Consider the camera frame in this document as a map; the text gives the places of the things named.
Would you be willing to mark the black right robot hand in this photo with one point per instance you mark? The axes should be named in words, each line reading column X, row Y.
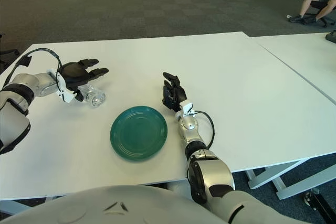
column 175, row 95

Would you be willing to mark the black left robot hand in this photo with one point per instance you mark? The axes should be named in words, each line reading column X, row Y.
column 74, row 73

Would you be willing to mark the clear plastic water bottle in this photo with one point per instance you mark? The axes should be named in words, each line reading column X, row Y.
column 95, row 99

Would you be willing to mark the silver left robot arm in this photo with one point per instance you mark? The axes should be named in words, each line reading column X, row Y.
column 39, row 83

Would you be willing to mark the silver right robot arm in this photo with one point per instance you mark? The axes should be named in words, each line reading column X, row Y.
column 212, row 176

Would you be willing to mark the green ribbed plate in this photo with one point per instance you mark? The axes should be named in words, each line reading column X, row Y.
column 139, row 133

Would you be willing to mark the black office chair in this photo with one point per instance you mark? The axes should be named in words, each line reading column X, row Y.
column 10, row 53

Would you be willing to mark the grey robot torso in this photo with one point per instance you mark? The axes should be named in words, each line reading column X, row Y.
column 118, row 203

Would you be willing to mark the black case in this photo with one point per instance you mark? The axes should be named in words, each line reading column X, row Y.
column 331, row 37

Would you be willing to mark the black swivel chair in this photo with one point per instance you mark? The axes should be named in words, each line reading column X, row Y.
column 319, row 5

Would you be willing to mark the black wheeled stand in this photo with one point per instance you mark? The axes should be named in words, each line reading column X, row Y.
column 319, row 203

